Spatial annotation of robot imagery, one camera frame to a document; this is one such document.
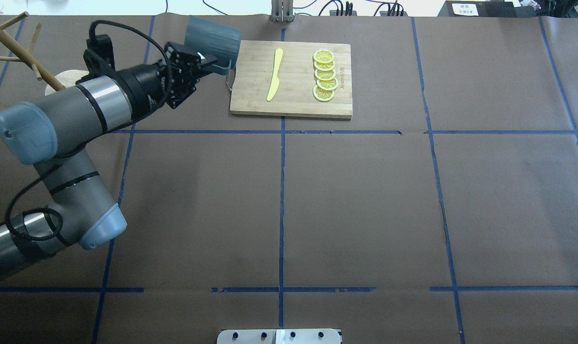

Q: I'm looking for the black box with label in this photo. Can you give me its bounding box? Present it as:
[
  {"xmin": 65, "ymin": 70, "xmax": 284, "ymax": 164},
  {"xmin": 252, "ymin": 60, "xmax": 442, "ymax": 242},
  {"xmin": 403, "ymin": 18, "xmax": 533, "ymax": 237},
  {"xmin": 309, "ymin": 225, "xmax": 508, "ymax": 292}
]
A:
[{"xmin": 437, "ymin": 0, "xmax": 517, "ymax": 18}]

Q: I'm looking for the aluminium frame post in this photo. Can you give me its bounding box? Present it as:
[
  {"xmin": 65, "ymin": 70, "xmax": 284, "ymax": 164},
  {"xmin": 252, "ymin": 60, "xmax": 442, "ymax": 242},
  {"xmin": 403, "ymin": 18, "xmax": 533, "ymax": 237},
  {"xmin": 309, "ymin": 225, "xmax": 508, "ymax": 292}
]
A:
[{"xmin": 271, "ymin": 0, "xmax": 295, "ymax": 22}]

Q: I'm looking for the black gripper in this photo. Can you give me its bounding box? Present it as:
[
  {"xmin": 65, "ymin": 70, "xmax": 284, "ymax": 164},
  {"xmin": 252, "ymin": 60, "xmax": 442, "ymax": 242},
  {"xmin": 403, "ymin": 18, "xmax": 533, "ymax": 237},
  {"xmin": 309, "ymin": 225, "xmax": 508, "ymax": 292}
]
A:
[{"xmin": 164, "ymin": 42, "xmax": 219, "ymax": 109}]

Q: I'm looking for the yellow plastic knife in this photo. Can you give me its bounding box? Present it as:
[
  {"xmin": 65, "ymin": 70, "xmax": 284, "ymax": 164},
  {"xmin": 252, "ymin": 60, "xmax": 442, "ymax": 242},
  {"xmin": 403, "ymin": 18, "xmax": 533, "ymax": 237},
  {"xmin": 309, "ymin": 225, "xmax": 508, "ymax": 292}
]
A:
[{"xmin": 266, "ymin": 48, "xmax": 283, "ymax": 102}]

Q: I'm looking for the lemon slice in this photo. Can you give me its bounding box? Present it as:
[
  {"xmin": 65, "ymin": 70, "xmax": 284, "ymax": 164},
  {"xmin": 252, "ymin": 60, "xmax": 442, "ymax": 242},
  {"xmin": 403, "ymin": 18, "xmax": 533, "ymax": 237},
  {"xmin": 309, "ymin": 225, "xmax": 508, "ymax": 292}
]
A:
[
  {"xmin": 314, "ymin": 68, "xmax": 336, "ymax": 81},
  {"xmin": 316, "ymin": 78, "xmax": 338, "ymax": 91},
  {"xmin": 313, "ymin": 49, "xmax": 335, "ymax": 65},
  {"xmin": 313, "ymin": 61, "xmax": 335, "ymax": 72},
  {"xmin": 312, "ymin": 86, "xmax": 335, "ymax": 102}
]

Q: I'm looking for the dark teal mug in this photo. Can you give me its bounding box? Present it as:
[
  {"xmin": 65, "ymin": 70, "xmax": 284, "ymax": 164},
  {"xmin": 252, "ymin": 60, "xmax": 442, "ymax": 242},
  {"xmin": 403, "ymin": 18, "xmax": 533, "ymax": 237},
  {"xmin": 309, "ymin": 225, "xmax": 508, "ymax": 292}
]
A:
[{"xmin": 184, "ymin": 16, "xmax": 242, "ymax": 75}]

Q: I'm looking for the bamboo cutting board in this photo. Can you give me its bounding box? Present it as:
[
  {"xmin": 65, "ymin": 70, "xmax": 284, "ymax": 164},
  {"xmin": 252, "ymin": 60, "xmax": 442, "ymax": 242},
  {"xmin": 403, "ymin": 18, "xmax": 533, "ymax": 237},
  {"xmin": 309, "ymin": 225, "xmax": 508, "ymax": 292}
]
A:
[{"xmin": 229, "ymin": 41, "xmax": 353, "ymax": 120}]

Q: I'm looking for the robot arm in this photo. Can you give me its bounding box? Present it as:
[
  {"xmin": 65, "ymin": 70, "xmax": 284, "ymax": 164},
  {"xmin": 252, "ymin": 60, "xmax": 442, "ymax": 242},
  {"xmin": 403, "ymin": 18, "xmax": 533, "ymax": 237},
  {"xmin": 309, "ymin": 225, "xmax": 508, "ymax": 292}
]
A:
[{"xmin": 0, "ymin": 41, "xmax": 221, "ymax": 280}]

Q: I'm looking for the wooden cup rack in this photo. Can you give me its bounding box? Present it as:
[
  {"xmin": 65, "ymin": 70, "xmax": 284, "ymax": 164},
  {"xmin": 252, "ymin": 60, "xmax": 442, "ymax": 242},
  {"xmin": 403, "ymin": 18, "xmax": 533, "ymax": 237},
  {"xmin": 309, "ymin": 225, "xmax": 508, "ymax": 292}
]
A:
[{"xmin": 0, "ymin": 11, "xmax": 88, "ymax": 96}]

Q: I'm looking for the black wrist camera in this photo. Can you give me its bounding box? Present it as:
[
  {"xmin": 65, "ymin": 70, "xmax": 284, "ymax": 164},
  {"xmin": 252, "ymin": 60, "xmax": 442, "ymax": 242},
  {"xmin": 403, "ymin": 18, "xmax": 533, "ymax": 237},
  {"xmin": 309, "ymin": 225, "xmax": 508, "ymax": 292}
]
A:
[{"xmin": 78, "ymin": 33, "xmax": 115, "ymax": 83}]

